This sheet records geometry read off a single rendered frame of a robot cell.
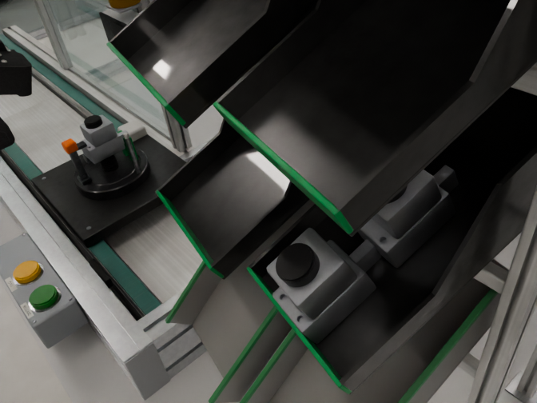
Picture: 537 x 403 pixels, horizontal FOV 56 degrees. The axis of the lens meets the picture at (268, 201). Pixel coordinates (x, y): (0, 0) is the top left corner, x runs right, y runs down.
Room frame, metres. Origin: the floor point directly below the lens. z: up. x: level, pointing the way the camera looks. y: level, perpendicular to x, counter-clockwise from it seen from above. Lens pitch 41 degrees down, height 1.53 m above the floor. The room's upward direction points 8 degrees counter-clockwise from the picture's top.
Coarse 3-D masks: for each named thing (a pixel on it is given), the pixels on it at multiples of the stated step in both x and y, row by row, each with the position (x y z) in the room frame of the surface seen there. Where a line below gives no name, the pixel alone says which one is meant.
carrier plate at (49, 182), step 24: (144, 144) 0.87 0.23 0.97; (72, 168) 0.82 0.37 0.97; (168, 168) 0.77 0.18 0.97; (48, 192) 0.75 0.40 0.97; (72, 192) 0.74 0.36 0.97; (144, 192) 0.71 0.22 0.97; (72, 216) 0.67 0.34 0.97; (96, 216) 0.66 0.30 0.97; (120, 216) 0.66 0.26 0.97; (96, 240) 0.62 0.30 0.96
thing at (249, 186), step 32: (224, 128) 0.44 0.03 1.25; (192, 160) 0.42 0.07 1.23; (224, 160) 0.43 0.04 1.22; (256, 160) 0.41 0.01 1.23; (160, 192) 0.40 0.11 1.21; (192, 192) 0.41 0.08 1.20; (224, 192) 0.39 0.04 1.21; (256, 192) 0.37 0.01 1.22; (288, 192) 0.33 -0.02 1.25; (192, 224) 0.37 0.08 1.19; (224, 224) 0.35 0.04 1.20; (256, 224) 0.31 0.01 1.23; (224, 256) 0.30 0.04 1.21
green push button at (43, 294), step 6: (42, 288) 0.51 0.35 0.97; (48, 288) 0.51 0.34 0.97; (54, 288) 0.51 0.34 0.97; (30, 294) 0.50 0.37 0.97; (36, 294) 0.50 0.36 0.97; (42, 294) 0.50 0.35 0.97; (48, 294) 0.50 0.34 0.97; (54, 294) 0.50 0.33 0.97; (30, 300) 0.49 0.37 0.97; (36, 300) 0.49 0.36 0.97; (42, 300) 0.49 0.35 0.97; (48, 300) 0.49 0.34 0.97; (54, 300) 0.49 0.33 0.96; (36, 306) 0.48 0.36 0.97; (42, 306) 0.48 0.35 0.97; (48, 306) 0.48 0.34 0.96
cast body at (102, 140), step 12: (96, 120) 0.77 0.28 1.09; (108, 120) 0.78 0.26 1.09; (84, 132) 0.77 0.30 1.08; (96, 132) 0.75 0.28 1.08; (108, 132) 0.76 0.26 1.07; (96, 144) 0.75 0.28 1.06; (108, 144) 0.76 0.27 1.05; (120, 144) 0.77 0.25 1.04; (96, 156) 0.74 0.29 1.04; (108, 156) 0.76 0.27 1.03
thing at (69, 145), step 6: (66, 144) 0.74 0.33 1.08; (72, 144) 0.74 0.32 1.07; (78, 144) 0.75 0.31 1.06; (84, 144) 0.75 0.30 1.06; (66, 150) 0.73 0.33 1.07; (72, 150) 0.74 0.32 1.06; (72, 156) 0.74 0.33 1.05; (78, 156) 0.74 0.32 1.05; (78, 162) 0.74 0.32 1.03; (78, 168) 0.74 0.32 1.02; (84, 168) 0.74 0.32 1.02; (78, 174) 0.74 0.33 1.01; (84, 174) 0.74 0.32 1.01
